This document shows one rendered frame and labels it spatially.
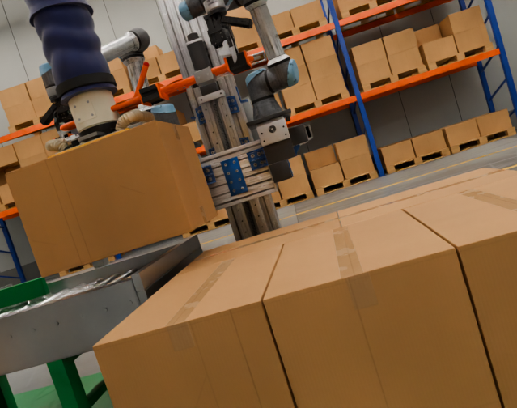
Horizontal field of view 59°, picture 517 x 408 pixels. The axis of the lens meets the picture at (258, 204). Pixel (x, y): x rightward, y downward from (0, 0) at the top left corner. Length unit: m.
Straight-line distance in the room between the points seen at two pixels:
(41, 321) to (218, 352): 0.84
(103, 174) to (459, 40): 8.61
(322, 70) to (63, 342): 7.96
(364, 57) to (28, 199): 7.98
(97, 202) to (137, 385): 0.79
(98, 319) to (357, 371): 0.91
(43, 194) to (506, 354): 1.49
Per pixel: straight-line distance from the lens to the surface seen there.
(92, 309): 1.63
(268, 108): 2.26
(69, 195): 1.76
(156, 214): 1.63
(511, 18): 11.64
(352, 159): 9.01
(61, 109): 2.28
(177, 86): 1.79
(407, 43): 9.46
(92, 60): 1.90
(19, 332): 1.79
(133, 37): 2.45
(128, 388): 1.13
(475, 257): 0.98
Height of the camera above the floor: 0.80
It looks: 4 degrees down
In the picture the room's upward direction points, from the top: 18 degrees counter-clockwise
